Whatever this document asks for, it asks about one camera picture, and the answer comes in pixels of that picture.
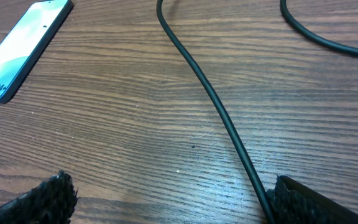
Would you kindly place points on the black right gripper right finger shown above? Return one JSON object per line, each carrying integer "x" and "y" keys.
{"x": 295, "y": 203}

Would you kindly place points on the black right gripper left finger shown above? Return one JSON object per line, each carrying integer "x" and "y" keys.
{"x": 52, "y": 202}

